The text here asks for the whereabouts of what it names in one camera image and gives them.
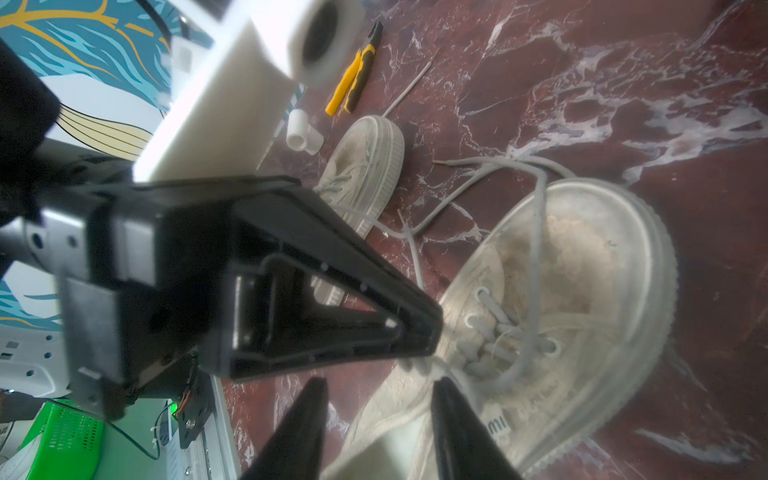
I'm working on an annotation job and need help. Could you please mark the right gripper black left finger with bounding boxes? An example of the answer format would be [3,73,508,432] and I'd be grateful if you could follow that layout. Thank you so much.
[240,377,329,480]

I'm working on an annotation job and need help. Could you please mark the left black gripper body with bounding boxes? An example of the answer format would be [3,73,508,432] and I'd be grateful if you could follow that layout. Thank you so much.
[25,176,293,420]

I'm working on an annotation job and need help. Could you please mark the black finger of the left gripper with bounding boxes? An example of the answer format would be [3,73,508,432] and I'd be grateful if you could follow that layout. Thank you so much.
[215,187,443,381]

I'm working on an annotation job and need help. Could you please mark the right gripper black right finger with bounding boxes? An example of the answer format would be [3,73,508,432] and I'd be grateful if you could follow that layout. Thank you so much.
[431,377,521,480]

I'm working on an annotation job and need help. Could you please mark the beige sneaker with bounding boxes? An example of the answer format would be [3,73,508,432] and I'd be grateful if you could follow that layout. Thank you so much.
[311,115,406,307]
[323,157,678,479]

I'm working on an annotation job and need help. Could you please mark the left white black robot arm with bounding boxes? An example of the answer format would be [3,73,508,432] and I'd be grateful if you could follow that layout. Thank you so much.
[1,46,443,420]

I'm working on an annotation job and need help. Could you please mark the small beige cylinder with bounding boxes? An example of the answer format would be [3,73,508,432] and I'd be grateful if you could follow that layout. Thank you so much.
[286,109,324,155]

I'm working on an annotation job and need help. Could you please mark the green plastic basket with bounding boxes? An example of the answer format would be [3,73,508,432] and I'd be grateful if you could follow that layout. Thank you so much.
[1,402,105,480]

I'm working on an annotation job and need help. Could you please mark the aluminium front rail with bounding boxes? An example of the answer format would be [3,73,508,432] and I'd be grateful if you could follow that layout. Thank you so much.
[163,375,241,479]

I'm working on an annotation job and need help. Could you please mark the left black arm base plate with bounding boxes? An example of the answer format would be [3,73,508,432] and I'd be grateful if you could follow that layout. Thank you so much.
[174,365,215,450]

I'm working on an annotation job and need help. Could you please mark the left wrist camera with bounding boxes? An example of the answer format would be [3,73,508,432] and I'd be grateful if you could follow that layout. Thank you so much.
[133,1,364,183]

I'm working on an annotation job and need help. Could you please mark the yellow handled pliers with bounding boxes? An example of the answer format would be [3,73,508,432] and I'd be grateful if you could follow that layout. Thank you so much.
[325,21,384,116]

